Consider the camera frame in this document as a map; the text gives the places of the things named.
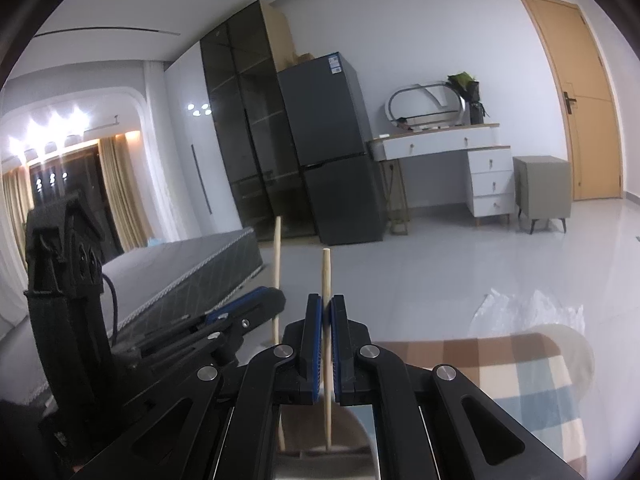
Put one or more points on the white sheer curtain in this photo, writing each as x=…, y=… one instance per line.
x=10, y=260

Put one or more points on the white wardrobe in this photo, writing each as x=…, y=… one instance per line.
x=187, y=160

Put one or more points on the wooden chopstick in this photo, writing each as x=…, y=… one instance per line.
x=276, y=250
x=327, y=275

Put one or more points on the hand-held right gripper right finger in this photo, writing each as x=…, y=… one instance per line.
x=336, y=345

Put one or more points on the white dressing table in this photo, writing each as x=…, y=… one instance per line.
x=430, y=146

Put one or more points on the wooden door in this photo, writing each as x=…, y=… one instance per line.
x=585, y=110

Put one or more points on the grey refrigerator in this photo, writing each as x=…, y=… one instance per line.
x=325, y=125

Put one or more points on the clear plastic bag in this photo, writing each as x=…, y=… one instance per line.
x=500, y=315

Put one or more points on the grey nightstand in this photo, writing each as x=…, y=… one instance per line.
x=540, y=185

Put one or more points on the oval vanity mirror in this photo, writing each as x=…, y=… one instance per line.
x=425, y=105

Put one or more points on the dark glass wardrobe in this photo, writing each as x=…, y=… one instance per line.
x=240, y=110

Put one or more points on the row of ceiling spotlights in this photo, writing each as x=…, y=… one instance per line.
x=50, y=125

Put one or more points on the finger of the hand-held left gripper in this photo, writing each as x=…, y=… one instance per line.
x=235, y=335
x=240, y=305

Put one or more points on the grey mattress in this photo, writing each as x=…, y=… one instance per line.
x=175, y=270

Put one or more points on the beige curtain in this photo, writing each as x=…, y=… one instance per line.
x=125, y=195

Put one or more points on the plaid tablecloth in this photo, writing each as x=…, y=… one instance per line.
x=500, y=385

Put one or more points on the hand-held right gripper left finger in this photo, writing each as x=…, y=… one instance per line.
x=315, y=345

